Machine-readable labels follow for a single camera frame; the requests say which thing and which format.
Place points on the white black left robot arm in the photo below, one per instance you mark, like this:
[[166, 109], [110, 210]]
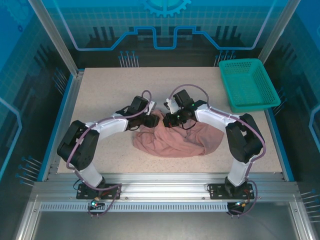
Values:
[[112, 125]]

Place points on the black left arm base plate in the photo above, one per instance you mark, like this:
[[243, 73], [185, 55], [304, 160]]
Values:
[[112, 187]]

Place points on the small connector with LED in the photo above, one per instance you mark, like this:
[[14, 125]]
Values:
[[241, 203], [94, 203]]

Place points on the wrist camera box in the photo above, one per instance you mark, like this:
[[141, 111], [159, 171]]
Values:
[[171, 105], [151, 108]]

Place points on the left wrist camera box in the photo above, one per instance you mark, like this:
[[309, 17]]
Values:
[[151, 108]]

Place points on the blue table side trim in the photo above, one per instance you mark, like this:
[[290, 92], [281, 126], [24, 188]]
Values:
[[280, 150], [65, 95]]

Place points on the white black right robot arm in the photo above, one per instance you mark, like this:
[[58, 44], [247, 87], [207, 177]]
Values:
[[212, 117]]

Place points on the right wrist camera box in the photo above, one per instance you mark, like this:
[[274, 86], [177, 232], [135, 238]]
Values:
[[171, 105]]

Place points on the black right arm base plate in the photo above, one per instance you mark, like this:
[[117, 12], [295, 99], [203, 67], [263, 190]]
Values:
[[215, 191]]

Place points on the pink t-shirt with pixel print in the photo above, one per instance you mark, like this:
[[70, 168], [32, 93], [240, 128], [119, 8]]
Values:
[[175, 145]]

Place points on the aluminium frame post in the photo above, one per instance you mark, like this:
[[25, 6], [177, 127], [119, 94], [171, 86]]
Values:
[[58, 42], [279, 30]]

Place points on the teal plastic mesh basket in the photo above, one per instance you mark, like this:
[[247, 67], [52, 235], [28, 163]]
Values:
[[250, 85]]

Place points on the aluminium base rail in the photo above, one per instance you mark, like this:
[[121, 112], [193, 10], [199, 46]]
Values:
[[162, 185]]

